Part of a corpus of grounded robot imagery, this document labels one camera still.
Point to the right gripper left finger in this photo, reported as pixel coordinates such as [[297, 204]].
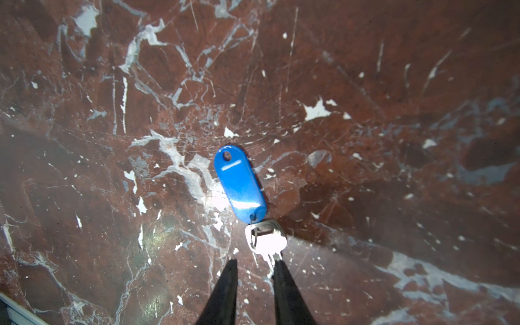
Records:
[[221, 306]]

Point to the blue tagged key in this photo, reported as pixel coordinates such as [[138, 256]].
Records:
[[265, 237]]

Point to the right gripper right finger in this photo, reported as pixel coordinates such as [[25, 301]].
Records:
[[290, 307]]

